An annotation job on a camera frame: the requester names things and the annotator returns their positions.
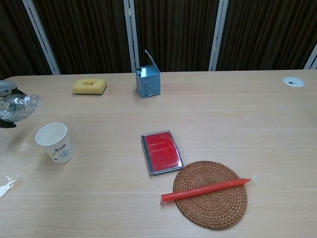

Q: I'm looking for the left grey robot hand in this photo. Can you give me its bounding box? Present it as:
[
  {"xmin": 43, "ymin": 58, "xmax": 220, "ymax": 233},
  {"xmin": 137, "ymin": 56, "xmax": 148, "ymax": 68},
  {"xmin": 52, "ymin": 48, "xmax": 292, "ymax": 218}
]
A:
[{"xmin": 0, "ymin": 79, "xmax": 18, "ymax": 129}]

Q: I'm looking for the transparent plastic water bottle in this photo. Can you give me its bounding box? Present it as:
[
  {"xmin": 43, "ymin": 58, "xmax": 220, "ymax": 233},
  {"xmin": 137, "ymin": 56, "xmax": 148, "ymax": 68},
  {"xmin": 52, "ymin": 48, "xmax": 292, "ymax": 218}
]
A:
[{"xmin": 0, "ymin": 94, "xmax": 43, "ymax": 122}]

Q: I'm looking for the white paper cup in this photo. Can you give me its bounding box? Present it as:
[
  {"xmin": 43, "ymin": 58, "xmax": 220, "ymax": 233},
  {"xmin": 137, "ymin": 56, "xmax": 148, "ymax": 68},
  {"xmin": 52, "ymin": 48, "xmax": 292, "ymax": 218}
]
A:
[{"xmin": 35, "ymin": 122, "xmax": 75, "ymax": 165}]

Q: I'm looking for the black pleated curtain panel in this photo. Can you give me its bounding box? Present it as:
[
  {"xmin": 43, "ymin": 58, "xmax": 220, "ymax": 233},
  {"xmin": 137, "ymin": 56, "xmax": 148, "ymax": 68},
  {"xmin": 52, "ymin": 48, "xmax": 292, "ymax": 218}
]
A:
[
  {"xmin": 133, "ymin": 0, "xmax": 220, "ymax": 73},
  {"xmin": 0, "ymin": 0, "xmax": 54, "ymax": 81},
  {"xmin": 33, "ymin": 0, "xmax": 132, "ymax": 75},
  {"xmin": 216, "ymin": 0, "xmax": 317, "ymax": 71}
]

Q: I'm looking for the yellow sponge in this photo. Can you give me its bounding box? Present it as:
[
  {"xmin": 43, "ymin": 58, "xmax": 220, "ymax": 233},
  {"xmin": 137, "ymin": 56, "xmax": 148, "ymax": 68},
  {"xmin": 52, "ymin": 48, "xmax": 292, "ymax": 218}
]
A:
[{"xmin": 72, "ymin": 78, "xmax": 107, "ymax": 96}]

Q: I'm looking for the blue open cardboard box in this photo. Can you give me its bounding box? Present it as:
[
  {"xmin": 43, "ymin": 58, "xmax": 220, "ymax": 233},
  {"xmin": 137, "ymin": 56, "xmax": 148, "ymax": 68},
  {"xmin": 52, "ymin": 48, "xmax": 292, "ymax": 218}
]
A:
[{"xmin": 135, "ymin": 49, "xmax": 161, "ymax": 99}]

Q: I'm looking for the red ink pad case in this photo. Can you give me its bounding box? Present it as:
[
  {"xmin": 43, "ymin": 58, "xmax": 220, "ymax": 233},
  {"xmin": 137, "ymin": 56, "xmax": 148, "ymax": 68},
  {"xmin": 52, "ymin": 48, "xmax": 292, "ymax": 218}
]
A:
[{"xmin": 141, "ymin": 129, "xmax": 184, "ymax": 177}]

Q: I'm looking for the red candle stick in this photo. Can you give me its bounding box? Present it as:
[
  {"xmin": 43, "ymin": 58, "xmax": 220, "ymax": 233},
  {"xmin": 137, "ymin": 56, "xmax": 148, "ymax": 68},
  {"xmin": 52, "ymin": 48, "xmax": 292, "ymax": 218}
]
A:
[{"xmin": 160, "ymin": 174, "xmax": 258, "ymax": 205}]

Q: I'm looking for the round woven rattan coaster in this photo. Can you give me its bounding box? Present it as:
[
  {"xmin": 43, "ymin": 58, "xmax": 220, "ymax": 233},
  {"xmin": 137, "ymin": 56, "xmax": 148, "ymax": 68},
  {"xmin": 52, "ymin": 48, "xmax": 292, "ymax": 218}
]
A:
[{"xmin": 172, "ymin": 161, "xmax": 249, "ymax": 224}]

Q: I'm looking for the grey metal screen post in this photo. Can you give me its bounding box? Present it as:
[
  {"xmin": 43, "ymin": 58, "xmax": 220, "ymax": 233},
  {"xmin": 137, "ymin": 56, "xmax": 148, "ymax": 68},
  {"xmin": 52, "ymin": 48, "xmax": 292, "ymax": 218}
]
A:
[
  {"xmin": 304, "ymin": 43, "xmax": 317, "ymax": 70},
  {"xmin": 123, "ymin": 0, "xmax": 140, "ymax": 73},
  {"xmin": 208, "ymin": 0, "xmax": 229, "ymax": 72},
  {"xmin": 21, "ymin": 0, "xmax": 61, "ymax": 75}
]

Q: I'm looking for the white round cable grommet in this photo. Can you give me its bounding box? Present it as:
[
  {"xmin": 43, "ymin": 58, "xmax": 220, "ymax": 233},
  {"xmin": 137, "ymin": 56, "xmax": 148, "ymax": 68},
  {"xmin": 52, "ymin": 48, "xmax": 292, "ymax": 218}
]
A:
[{"xmin": 282, "ymin": 76, "xmax": 306, "ymax": 88}]

